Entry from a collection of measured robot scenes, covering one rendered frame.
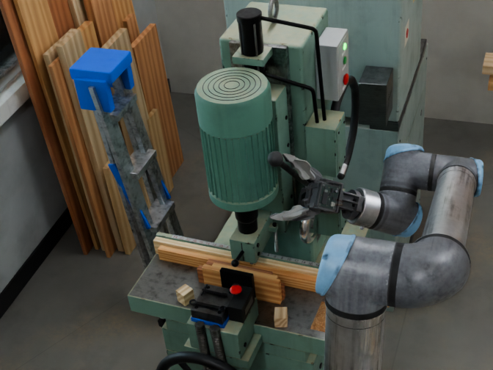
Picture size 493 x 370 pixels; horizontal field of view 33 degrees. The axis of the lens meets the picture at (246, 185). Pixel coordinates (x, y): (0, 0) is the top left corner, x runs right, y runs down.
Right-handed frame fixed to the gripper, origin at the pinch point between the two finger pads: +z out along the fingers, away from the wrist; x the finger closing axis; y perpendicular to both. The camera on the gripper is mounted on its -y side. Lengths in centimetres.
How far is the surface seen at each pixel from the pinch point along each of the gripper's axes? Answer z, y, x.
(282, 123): -3.6, -12.2, -17.3
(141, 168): 5, -115, -10
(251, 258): -7.9, -24.7, 16.3
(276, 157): 4.8, 9.5, -4.6
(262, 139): 4.8, -1.2, -9.9
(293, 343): -21.4, -18.2, 35.2
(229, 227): -16, -68, 7
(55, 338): 12, -170, 59
